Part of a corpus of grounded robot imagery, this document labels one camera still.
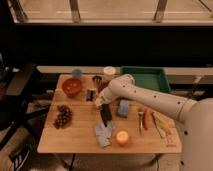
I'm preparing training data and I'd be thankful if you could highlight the white jar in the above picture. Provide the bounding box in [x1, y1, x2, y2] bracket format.
[103, 66, 116, 81]

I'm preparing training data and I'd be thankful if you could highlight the metal fork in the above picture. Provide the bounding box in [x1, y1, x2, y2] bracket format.
[138, 109, 143, 134]

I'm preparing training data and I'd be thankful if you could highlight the wooden folding table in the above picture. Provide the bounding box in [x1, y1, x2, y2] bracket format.
[37, 74, 182, 154]

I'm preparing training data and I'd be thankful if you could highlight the orange apple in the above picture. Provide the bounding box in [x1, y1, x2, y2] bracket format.
[116, 131, 129, 146]

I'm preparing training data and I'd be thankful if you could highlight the green plastic tray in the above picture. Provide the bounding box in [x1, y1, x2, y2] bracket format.
[120, 66, 171, 93]

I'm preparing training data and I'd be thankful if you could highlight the black office chair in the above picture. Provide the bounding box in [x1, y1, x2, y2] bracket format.
[0, 64, 49, 150]

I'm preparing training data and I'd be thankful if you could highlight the blue sponge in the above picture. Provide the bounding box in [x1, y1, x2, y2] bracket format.
[118, 100, 130, 118]

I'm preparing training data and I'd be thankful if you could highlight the grey blue cloth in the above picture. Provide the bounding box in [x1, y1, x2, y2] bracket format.
[94, 122, 115, 148]

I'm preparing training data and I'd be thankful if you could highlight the beige handled knife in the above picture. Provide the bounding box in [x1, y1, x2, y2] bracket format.
[152, 113, 166, 139]

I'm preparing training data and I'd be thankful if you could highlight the black brush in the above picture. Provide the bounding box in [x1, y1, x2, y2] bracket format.
[100, 104, 112, 126]

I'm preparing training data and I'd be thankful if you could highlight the yellow banana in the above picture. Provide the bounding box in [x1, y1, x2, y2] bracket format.
[153, 113, 172, 135]

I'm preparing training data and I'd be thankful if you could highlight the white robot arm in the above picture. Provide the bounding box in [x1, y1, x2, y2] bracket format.
[95, 74, 213, 171]

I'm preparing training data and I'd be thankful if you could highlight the purple bowl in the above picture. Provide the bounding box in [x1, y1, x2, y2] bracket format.
[98, 82, 109, 93]

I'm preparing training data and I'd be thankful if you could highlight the blue cup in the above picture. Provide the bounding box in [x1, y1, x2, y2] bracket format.
[72, 69, 82, 79]

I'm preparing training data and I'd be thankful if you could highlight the purple grape bunch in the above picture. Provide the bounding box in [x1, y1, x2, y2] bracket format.
[54, 105, 72, 129]

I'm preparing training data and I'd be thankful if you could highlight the black white sneaker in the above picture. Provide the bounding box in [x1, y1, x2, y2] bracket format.
[9, 145, 31, 171]

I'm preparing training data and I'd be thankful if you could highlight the black handled utensil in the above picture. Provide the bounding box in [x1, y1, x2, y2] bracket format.
[86, 89, 94, 101]

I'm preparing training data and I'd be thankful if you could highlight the red bowl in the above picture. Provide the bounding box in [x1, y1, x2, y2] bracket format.
[62, 78, 82, 97]

